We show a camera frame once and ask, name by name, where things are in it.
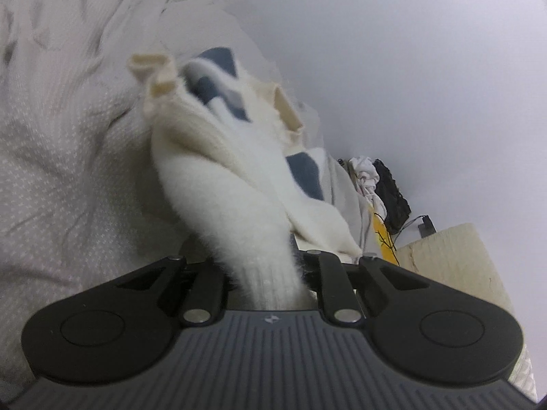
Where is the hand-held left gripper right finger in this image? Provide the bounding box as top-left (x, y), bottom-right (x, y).
top-left (294, 248), bottom-right (446, 325)

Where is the thin black cable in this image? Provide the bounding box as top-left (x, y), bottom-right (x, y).
top-left (376, 215), bottom-right (428, 252)

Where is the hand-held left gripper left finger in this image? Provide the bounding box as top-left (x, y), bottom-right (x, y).
top-left (99, 255), bottom-right (228, 324)

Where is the white fuzzy blue-striped sweater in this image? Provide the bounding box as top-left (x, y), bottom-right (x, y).
top-left (128, 47), bottom-right (364, 311)

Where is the cream bedside cabinet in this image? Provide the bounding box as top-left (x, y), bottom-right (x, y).
top-left (395, 223), bottom-right (538, 403)

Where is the white crumpled cloth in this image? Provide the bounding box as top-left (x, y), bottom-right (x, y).
top-left (347, 155), bottom-right (382, 199)

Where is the beige dotted bed blanket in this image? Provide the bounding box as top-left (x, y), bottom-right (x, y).
top-left (0, 0), bottom-right (373, 396)

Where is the black lace cloth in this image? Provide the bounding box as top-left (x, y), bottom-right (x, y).
top-left (371, 159), bottom-right (412, 232)

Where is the yellow cloth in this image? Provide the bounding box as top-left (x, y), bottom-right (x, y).
top-left (371, 213), bottom-right (399, 262)

